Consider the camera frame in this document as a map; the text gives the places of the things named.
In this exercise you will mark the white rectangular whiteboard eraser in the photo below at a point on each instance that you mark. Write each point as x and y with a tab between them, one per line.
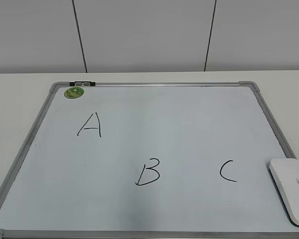
285	172

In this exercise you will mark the round green magnet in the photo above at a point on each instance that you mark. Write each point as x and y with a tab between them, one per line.
74	93

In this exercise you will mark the white whiteboard with grey frame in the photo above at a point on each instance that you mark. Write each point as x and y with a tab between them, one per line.
137	161

